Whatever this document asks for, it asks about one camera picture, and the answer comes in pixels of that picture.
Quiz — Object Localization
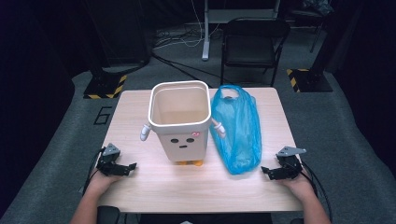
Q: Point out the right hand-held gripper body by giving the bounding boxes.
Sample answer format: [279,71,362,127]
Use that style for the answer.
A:
[276,146,307,181]

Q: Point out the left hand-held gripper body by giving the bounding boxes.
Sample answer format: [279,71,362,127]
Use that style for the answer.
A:
[96,143,125,176]

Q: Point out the blue plastic bag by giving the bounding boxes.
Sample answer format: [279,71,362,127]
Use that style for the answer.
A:
[209,84,263,175]

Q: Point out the white face-printed trash bin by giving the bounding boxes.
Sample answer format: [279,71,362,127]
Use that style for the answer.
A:
[139,79,227,167]

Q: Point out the person's left hand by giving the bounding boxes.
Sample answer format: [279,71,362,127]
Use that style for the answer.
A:
[87,170,124,197]

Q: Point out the person's right hand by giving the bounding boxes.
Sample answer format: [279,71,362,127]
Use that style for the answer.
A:
[278,172,315,202]

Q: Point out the black office chair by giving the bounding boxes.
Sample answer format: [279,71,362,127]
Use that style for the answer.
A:
[96,205,121,224]

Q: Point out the striped black stand base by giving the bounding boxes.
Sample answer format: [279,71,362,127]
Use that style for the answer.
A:
[83,70,129,100]
[286,67,333,93]

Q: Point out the black folding chair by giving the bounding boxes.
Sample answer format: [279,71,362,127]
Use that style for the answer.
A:
[219,17,291,88]

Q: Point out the dark background chair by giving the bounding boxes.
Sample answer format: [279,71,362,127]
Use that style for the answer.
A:
[289,0,335,54]

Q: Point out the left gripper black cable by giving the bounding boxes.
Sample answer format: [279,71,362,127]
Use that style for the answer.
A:
[82,147,106,195]

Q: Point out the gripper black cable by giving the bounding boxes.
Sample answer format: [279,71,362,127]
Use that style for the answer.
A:
[300,160,333,223]
[82,147,106,195]

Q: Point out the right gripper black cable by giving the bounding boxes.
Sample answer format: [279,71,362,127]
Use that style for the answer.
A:
[300,160,333,223]

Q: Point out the black floor cable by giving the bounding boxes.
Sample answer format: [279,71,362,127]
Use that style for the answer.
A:
[151,52,216,89]

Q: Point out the white floor cables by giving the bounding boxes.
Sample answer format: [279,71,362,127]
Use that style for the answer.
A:
[152,26,225,50]

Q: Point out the white desk frame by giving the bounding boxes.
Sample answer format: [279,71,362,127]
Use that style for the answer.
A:
[201,0,281,62]

